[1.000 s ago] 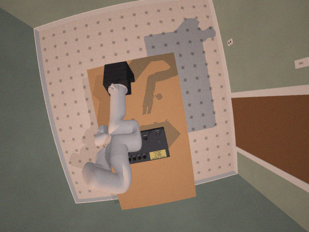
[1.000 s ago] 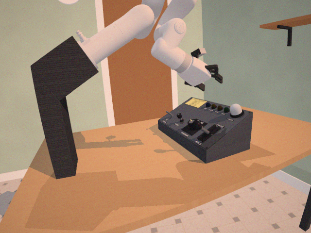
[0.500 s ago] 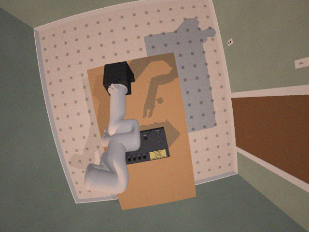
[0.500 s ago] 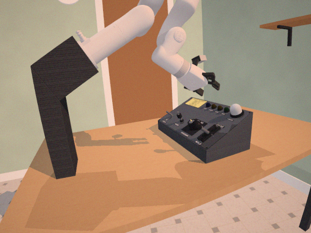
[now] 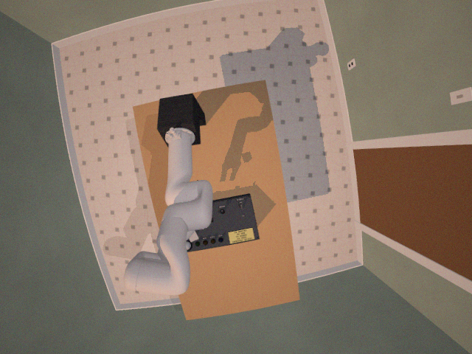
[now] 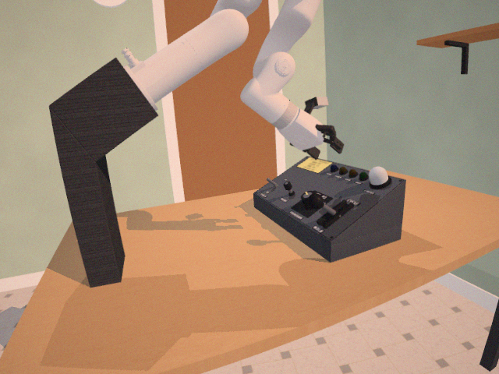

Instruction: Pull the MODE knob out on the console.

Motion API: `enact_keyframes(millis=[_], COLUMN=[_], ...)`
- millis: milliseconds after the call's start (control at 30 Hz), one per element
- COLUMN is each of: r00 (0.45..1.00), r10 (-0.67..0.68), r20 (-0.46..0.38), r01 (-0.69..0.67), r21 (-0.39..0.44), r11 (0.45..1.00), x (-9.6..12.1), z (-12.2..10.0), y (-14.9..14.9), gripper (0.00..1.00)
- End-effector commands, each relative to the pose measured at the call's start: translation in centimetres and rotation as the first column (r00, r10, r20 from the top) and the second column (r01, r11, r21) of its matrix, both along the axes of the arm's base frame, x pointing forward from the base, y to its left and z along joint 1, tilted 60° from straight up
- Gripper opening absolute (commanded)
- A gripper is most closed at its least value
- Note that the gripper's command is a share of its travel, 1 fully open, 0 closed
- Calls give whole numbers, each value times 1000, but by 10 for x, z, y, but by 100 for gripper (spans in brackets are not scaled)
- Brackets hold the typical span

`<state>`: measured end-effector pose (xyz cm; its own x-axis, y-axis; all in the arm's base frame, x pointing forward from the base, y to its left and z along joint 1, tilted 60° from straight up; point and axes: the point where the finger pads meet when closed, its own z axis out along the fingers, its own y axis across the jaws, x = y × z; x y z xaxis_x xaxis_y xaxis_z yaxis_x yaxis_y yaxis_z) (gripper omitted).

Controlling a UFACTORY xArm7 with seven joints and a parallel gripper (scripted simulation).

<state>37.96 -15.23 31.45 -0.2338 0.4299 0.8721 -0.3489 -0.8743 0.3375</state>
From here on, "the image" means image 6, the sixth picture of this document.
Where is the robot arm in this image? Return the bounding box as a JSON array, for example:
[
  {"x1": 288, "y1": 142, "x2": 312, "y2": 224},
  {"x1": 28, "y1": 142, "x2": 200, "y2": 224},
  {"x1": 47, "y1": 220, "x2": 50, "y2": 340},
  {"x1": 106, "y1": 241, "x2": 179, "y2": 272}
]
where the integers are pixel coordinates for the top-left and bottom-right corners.
[{"x1": 122, "y1": 0, "x2": 321, "y2": 129}]

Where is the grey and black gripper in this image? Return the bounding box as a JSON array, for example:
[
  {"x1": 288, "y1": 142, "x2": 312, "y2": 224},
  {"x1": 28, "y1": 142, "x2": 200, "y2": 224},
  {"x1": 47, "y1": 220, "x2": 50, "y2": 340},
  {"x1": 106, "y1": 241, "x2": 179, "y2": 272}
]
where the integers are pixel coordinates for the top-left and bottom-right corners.
[{"x1": 278, "y1": 106, "x2": 344, "y2": 160}]

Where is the dark grey control console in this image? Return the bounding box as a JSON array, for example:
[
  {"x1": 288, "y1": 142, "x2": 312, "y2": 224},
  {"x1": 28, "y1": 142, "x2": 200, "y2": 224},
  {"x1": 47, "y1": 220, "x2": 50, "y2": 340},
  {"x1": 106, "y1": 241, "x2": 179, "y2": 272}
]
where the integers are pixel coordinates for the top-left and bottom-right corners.
[{"x1": 253, "y1": 156, "x2": 406, "y2": 263}]

